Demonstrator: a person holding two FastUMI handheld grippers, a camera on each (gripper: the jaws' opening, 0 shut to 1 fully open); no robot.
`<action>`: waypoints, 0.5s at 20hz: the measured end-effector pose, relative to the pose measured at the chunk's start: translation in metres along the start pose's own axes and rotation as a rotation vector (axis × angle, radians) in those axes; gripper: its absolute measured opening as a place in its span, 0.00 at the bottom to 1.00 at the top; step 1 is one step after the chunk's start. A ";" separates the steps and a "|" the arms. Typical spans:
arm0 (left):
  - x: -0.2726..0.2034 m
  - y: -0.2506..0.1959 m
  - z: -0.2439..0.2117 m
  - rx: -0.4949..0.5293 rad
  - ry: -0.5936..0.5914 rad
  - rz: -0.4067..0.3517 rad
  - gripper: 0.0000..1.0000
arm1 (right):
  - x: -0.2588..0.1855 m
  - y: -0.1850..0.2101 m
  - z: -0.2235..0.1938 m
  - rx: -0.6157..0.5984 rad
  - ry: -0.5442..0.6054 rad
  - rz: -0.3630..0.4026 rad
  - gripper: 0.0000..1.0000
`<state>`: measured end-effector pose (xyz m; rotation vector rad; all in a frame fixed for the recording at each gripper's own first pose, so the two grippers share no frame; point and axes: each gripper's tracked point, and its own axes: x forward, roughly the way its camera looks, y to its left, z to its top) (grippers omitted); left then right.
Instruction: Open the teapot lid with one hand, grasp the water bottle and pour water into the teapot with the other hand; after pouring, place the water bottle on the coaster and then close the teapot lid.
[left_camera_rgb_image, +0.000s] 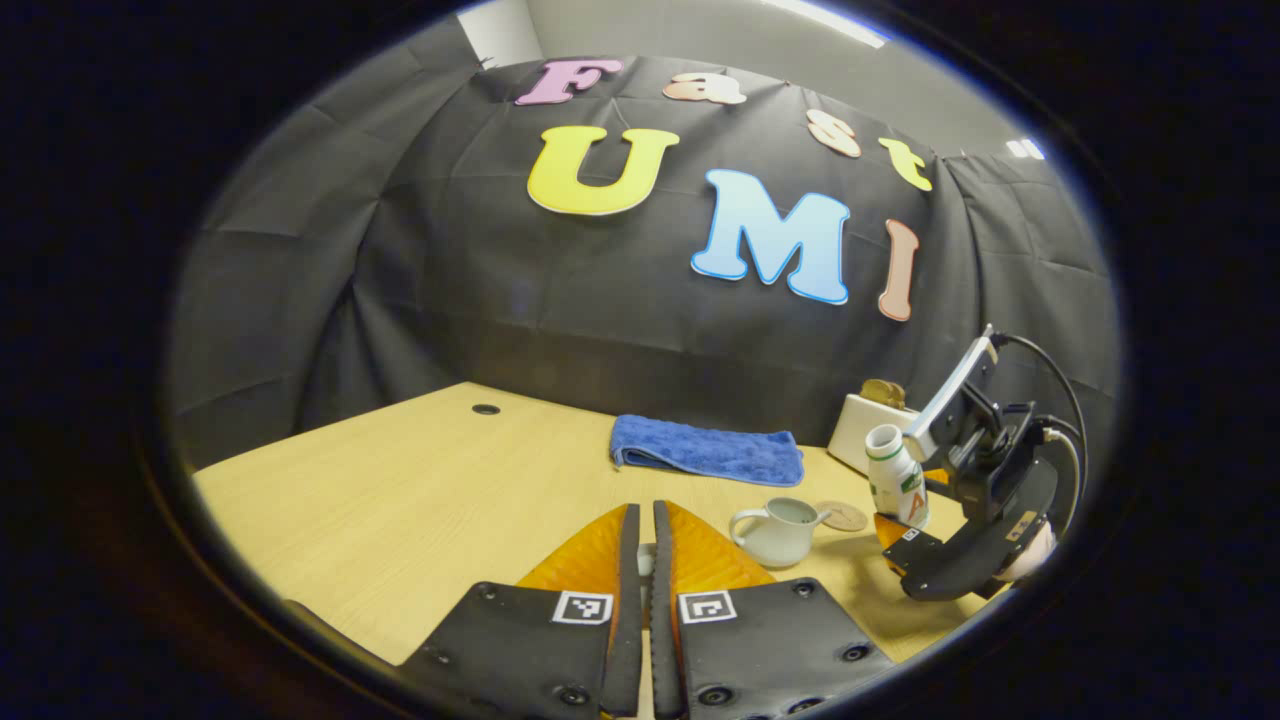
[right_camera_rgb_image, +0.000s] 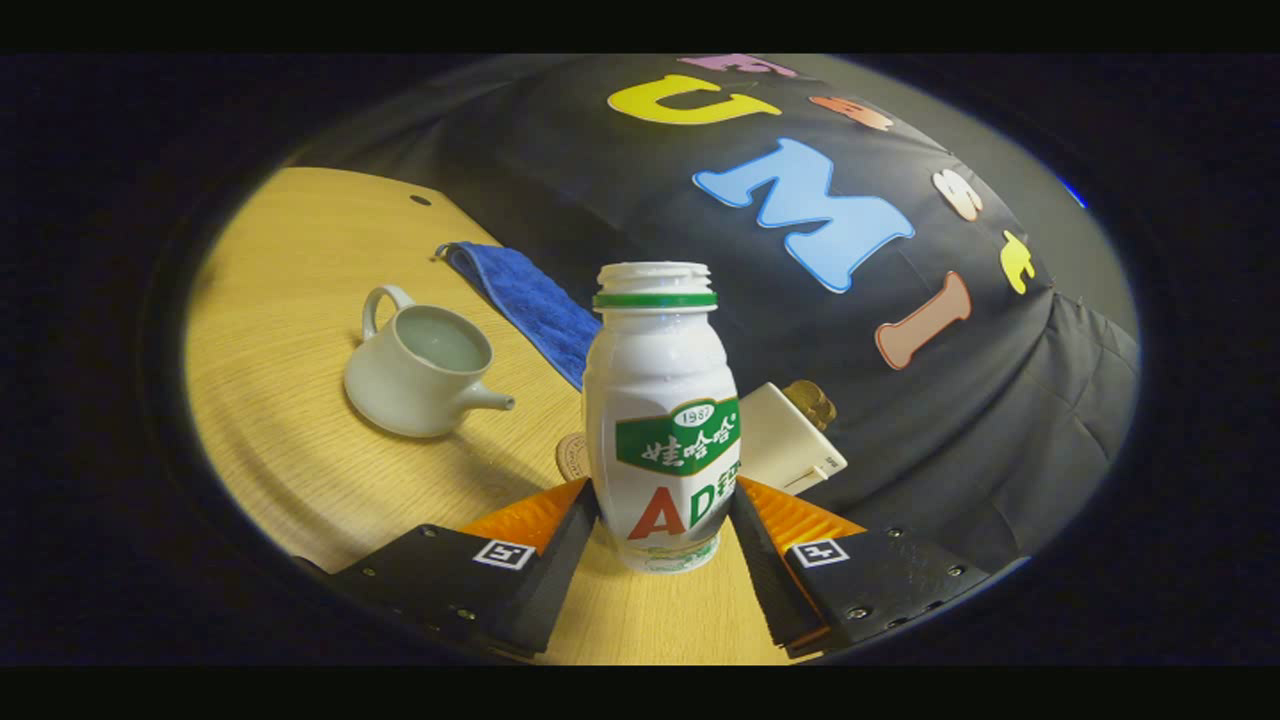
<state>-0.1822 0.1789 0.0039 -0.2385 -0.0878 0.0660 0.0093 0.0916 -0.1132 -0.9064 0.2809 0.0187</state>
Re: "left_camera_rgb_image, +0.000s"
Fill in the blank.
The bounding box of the white plastic water bottle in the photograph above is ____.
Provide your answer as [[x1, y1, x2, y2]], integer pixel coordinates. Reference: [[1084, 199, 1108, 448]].
[[865, 424, 931, 530]]

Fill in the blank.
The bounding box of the blue towel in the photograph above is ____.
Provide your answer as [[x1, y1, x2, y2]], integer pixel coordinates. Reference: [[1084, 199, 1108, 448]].
[[609, 414, 805, 488]]

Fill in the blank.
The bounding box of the black cable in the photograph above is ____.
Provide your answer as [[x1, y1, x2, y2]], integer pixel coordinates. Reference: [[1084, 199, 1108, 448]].
[[990, 333, 1091, 501]]

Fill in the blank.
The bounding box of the white toaster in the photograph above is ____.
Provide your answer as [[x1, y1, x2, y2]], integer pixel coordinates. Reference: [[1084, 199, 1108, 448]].
[[827, 393, 921, 476]]

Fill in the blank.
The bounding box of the white ceramic teacup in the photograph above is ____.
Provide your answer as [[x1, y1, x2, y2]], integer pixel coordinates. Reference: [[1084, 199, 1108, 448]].
[[729, 497, 833, 569]]

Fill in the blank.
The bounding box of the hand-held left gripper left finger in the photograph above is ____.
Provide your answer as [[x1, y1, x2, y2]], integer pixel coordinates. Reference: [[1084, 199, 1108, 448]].
[[400, 503, 642, 720]]

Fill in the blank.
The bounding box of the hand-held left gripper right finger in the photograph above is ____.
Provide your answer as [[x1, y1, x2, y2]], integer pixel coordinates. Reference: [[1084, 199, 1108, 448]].
[[651, 500, 896, 720]]

